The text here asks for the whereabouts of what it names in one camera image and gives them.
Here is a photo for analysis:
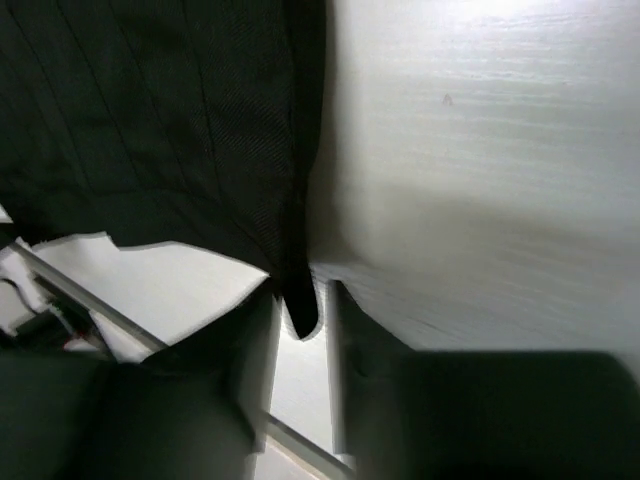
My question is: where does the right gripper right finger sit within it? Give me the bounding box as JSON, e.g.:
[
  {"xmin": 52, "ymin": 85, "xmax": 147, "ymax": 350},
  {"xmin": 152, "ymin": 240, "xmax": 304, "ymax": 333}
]
[{"xmin": 328, "ymin": 281, "xmax": 639, "ymax": 479}]

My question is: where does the large black pleated skirt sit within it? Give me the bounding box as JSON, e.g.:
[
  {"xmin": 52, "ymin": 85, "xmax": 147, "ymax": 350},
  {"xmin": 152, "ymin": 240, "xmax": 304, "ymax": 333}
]
[{"xmin": 1, "ymin": 1, "xmax": 327, "ymax": 339}]

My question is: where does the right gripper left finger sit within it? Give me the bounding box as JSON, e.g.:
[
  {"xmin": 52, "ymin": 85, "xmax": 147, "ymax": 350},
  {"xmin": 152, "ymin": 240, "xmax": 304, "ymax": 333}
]
[{"xmin": 69, "ymin": 280, "xmax": 277, "ymax": 479}]

